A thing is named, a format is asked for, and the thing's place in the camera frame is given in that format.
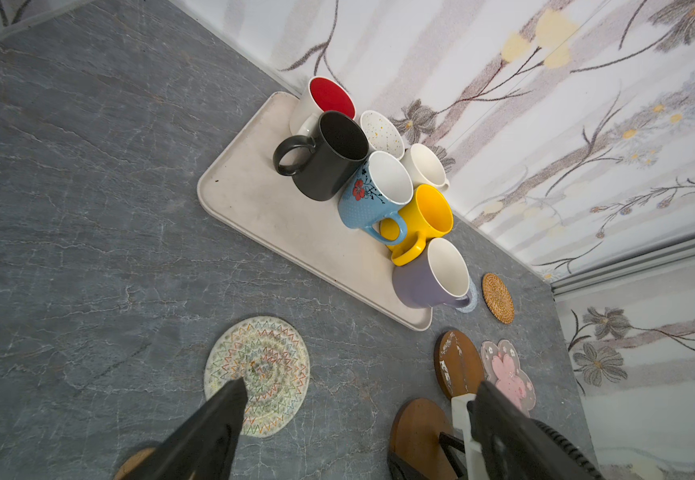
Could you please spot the white mug back middle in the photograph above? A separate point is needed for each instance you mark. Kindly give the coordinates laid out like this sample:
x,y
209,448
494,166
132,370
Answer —
x,y
381,134

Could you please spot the plain round wooden coaster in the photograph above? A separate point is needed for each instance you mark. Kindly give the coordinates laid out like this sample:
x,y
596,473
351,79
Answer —
x,y
414,450

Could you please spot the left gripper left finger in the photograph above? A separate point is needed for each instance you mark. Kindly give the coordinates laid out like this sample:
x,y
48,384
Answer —
x,y
203,447

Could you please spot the red interior mug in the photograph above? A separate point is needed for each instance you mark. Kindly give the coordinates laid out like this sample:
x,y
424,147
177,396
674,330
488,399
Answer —
x,y
321,95

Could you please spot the black mug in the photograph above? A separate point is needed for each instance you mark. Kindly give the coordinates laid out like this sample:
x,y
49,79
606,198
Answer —
x,y
335,151

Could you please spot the rattan woven round coaster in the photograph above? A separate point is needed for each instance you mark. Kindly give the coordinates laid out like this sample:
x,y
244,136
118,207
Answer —
x,y
498,298

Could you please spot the glossy brown round coaster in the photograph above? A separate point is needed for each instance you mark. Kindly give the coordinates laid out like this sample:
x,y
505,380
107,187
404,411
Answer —
x,y
458,364

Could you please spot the purple mug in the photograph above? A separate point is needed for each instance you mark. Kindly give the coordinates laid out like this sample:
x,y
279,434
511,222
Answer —
x,y
438,277

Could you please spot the right corner aluminium post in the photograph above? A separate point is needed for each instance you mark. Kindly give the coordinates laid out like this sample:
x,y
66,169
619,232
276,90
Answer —
x,y
649,262

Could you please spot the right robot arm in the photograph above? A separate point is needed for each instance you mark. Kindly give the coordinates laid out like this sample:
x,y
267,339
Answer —
x,y
571,450

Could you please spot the beige serving tray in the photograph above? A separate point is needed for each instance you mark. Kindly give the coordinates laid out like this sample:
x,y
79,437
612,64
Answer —
x,y
242,189

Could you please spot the yellow mug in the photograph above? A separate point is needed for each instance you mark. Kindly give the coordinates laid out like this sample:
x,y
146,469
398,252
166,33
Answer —
x,y
427,216

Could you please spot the light blue mug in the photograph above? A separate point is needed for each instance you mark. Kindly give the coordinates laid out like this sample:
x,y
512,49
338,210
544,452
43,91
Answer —
x,y
379,189

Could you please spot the brown paw print coaster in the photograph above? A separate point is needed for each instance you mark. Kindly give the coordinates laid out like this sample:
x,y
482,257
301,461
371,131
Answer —
x,y
133,462

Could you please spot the pink flower silicone coaster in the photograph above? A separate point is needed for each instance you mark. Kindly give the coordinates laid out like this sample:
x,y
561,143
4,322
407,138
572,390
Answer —
x,y
503,369

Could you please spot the white mug with handle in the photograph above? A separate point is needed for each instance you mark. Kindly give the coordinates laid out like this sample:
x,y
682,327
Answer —
x,y
424,167

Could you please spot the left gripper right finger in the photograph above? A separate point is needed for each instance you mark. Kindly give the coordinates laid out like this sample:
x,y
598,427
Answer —
x,y
512,445

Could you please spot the white patterned round coaster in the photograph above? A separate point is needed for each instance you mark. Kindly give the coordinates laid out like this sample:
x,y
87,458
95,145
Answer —
x,y
272,357

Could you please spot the blue woven round coaster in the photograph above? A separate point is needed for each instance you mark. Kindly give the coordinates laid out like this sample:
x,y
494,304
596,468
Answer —
x,y
469,302

